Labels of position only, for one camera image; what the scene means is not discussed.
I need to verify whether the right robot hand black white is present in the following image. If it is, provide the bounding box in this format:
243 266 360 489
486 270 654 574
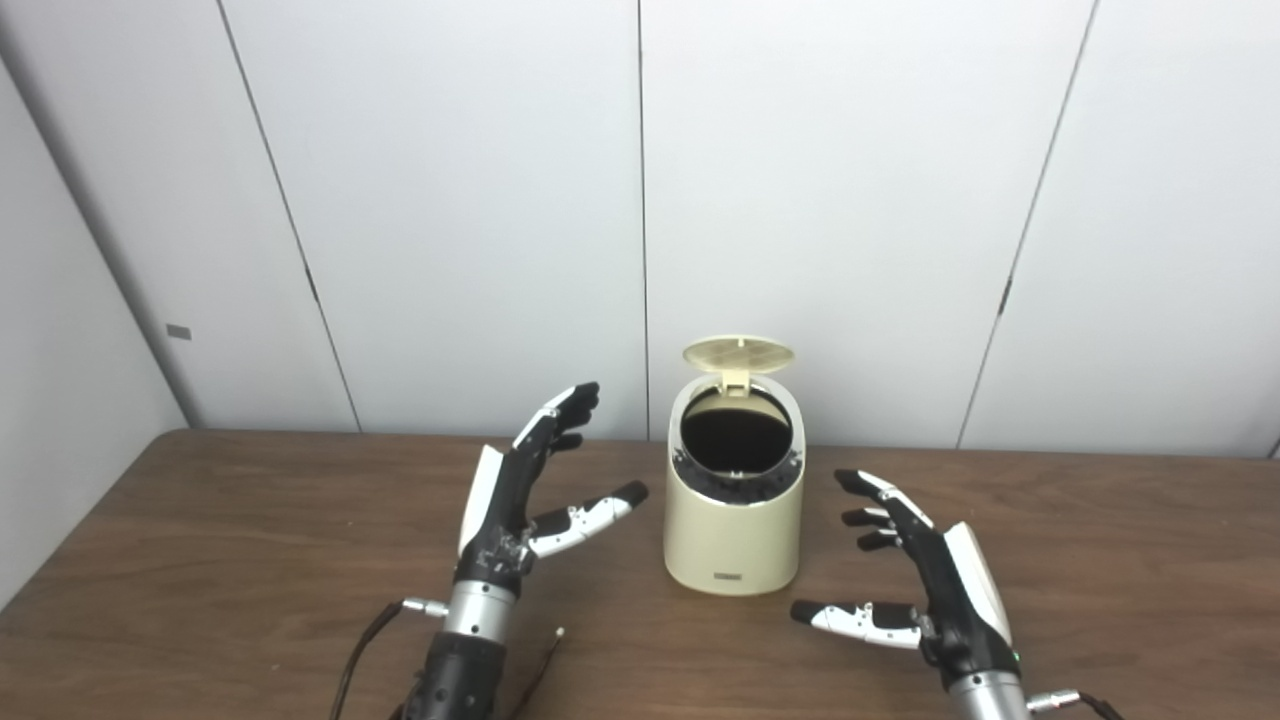
790 468 1021 691

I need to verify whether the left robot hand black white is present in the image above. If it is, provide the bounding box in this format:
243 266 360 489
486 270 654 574
455 381 649 599

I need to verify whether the cream-colored round bin lid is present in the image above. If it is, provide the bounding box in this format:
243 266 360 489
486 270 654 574
682 336 797 397

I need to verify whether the cream-colored bin body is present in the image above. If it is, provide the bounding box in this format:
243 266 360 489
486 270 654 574
663 372 807 597

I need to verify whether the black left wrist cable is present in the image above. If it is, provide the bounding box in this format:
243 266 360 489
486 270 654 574
330 597 451 720

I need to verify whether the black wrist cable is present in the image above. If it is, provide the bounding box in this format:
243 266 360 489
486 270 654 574
1028 688 1126 720
330 597 451 720

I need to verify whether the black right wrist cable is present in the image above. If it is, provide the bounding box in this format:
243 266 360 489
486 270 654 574
1028 688 1126 720

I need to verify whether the thin loose brown wire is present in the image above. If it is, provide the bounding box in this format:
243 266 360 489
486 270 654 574
505 627 567 720

